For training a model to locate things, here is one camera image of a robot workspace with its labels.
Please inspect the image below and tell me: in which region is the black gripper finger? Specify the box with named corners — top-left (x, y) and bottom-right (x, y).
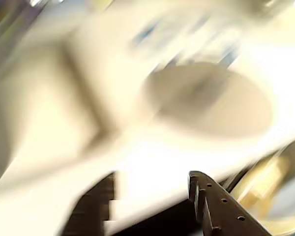
top-left (188, 170), bottom-right (272, 236)
top-left (61, 171), bottom-right (117, 236)

